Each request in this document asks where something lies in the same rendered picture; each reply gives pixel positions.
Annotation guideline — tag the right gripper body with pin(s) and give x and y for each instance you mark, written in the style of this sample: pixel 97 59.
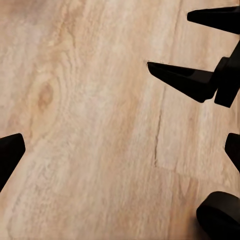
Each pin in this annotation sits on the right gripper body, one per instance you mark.
pixel 229 84

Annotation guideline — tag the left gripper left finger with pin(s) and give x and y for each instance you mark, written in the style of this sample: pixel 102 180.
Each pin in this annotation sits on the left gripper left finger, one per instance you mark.
pixel 12 149

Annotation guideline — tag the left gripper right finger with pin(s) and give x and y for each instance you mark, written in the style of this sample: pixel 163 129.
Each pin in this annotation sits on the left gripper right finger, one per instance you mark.
pixel 232 149

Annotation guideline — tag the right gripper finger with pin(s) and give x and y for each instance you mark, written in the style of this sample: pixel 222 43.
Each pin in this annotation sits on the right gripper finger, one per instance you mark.
pixel 225 19
pixel 198 84

